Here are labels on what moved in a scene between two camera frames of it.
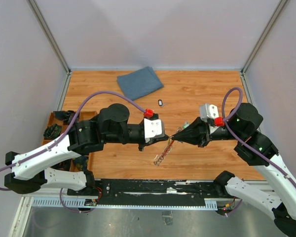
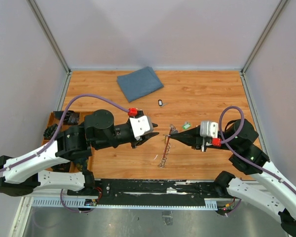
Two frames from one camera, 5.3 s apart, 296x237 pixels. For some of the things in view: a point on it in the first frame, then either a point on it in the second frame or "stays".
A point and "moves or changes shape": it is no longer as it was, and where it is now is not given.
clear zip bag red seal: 164,151 moves or changes shape
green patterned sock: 52,132 stays
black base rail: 112,192 stays
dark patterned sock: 66,116 stays
